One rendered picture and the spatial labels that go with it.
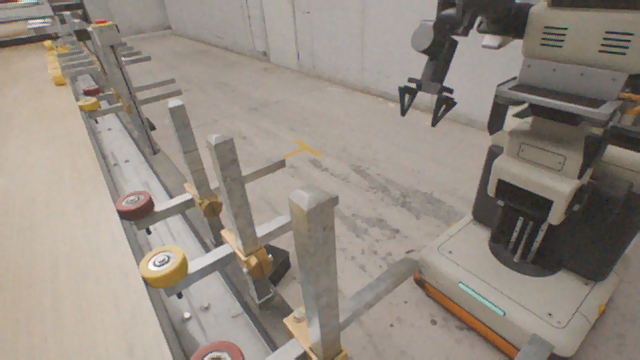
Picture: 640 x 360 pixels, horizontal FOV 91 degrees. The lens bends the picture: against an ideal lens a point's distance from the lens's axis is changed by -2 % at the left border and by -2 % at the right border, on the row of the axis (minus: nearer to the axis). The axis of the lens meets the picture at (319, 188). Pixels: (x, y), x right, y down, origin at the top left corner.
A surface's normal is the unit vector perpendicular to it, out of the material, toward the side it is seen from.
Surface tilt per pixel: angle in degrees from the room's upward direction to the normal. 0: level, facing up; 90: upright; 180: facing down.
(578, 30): 98
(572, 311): 0
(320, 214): 90
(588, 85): 90
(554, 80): 90
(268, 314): 0
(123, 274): 0
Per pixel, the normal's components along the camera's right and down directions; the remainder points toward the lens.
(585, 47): -0.77, 0.51
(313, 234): 0.61, 0.42
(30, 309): -0.07, -0.82
